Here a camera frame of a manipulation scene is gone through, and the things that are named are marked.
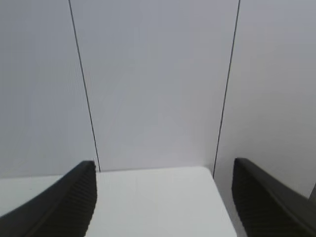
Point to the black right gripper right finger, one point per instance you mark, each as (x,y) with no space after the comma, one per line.
(266,205)

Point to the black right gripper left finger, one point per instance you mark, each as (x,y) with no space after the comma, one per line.
(54,205)

